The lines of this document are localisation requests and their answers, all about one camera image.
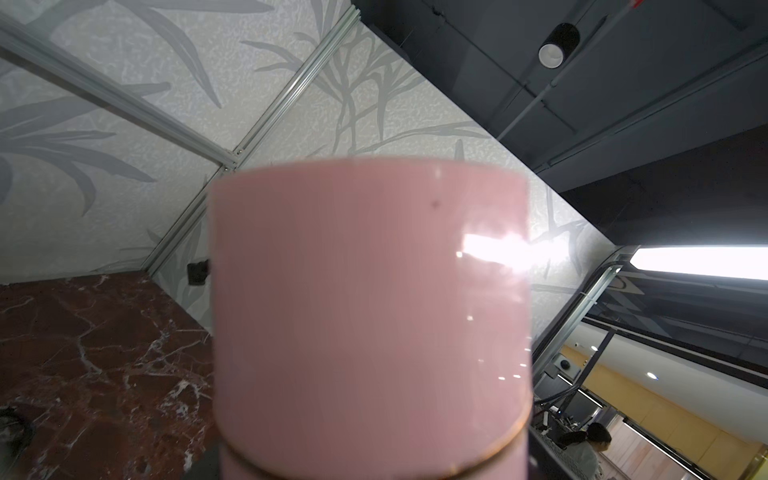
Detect pink hair dryer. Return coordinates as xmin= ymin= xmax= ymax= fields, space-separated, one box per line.
xmin=208 ymin=158 xmax=532 ymax=479

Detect person in background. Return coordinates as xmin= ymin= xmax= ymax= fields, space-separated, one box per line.
xmin=557 ymin=423 xmax=612 ymax=479

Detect ceiling spotlight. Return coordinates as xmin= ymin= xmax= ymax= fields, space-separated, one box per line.
xmin=537 ymin=23 xmax=581 ymax=69

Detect horizontal aluminium frame bar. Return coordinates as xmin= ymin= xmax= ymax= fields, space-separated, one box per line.
xmin=1 ymin=14 xmax=237 ymax=170

